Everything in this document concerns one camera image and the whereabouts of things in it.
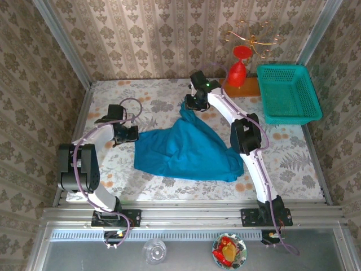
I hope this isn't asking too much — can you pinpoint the blue t-shirt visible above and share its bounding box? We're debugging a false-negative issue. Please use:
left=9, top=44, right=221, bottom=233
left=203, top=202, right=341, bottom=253
left=134, top=101, right=245, bottom=183

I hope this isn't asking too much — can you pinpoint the floral table cover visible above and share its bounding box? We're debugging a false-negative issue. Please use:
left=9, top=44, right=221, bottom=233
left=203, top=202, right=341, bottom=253
left=66, top=78, right=324, bottom=202

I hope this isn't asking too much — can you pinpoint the red wine glass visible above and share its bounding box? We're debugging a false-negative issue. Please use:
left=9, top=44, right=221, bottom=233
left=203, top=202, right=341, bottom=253
left=227, top=46, right=253, bottom=88

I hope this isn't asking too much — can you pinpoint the teal plastic basket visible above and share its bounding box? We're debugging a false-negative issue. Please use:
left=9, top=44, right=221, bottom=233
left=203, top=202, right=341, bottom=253
left=256, top=64, right=323, bottom=126

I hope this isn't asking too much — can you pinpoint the small black electronics board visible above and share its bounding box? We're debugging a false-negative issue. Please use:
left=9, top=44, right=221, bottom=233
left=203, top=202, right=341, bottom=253
left=103, top=230, right=126, bottom=246
left=261, top=230, right=286, bottom=245

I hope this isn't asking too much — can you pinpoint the clear drinking glass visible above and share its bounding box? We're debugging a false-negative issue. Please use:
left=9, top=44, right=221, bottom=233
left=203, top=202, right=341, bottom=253
left=142, top=238, right=167, bottom=265

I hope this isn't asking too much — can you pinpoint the grey metal shelf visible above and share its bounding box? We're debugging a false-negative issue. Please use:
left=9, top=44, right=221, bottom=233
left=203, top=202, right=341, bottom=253
left=27, top=221, right=358, bottom=271

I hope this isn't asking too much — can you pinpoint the red toy pepper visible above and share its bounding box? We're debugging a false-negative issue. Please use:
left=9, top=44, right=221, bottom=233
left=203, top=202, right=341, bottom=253
left=213, top=236, right=242, bottom=266

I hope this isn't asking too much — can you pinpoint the yellow toy food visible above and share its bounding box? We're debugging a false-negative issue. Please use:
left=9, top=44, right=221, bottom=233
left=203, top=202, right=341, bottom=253
left=221, top=244, right=237, bottom=261

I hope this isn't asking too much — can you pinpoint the patterned plate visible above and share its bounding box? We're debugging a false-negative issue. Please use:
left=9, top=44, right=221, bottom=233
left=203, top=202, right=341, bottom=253
left=212, top=233, right=248, bottom=270

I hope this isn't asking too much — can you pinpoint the gold wire rack orange base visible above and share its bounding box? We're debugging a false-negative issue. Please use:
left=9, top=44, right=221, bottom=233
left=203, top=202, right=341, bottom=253
left=219, top=19, right=283, bottom=99

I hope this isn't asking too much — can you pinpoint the aluminium mounting rail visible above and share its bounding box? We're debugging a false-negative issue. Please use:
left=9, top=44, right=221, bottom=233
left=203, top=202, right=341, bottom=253
left=42, top=202, right=346, bottom=226

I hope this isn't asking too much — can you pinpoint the grey slotted cable duct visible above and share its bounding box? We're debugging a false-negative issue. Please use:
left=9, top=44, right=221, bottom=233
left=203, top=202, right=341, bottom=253
left=50, top=229, right=262, bottom=241

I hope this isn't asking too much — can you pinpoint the aluminium frame post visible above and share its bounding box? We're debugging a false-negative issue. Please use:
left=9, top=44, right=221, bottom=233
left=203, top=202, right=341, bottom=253
left=298, top=0, right=344, bottom=65
left=32, top=0, right=93, bottom=89

